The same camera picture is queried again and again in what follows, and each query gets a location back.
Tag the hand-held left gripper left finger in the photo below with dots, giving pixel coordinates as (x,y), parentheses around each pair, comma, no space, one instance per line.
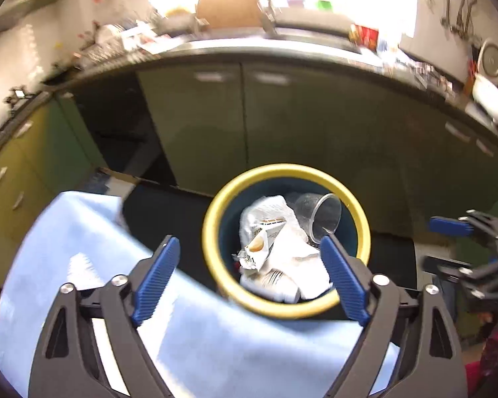
(157,282)

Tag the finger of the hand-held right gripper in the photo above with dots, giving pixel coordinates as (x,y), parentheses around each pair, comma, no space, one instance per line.
(444,266)
(450,226)

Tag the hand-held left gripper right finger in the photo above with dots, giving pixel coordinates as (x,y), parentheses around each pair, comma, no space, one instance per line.
(344,282)

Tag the clear plastic cup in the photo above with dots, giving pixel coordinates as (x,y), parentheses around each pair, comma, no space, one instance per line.
(315,215)

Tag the yellow rimmed trash bin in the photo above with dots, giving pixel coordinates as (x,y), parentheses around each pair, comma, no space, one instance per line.
(211,232)

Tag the snack wrapper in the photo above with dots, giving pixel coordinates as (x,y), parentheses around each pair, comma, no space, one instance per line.
(259,248)

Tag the white paper towel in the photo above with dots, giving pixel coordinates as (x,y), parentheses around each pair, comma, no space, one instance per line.
(274,215)

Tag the blue star tablecloth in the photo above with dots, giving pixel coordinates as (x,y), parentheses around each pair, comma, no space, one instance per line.
(87,236)

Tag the white plastic container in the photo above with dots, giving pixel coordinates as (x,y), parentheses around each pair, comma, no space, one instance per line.
(489,99)

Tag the green kitchen cabinets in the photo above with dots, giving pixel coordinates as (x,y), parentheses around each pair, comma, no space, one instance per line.
(282,124)

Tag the round metal lid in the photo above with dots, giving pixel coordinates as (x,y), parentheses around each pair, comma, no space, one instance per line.
(491,60)

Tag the red packet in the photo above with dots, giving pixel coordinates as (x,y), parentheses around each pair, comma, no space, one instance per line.
(365,35)

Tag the hanging metal utensils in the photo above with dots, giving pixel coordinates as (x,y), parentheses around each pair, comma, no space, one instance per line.
(456,0)

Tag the dish rack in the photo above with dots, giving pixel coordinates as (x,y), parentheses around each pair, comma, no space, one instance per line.
(124,37)

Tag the green cup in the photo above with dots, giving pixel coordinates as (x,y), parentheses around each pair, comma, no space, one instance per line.
(325,5)

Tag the yellow container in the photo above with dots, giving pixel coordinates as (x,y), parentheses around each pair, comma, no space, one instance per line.
(178,11)

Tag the cardboard box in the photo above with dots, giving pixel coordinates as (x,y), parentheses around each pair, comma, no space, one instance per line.
(232,8)

